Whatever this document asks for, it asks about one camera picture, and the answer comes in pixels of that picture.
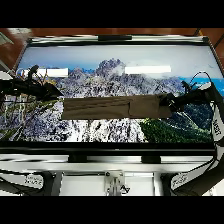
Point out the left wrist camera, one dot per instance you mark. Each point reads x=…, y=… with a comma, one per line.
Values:
x=33, y=70

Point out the brown T-shirt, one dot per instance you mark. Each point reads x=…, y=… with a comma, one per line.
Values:
x=100, y=108

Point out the brown clothes hanger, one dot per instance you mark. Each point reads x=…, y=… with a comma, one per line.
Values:
x=40, y=78

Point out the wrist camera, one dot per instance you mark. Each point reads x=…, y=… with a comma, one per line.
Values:
x=186, y=87
x=33, y=70

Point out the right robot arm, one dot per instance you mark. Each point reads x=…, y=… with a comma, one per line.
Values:
x=218, y=123

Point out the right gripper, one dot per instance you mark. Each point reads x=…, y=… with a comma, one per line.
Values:
x=171, y=101

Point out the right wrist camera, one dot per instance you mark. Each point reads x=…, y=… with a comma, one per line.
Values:
x=186, y=87

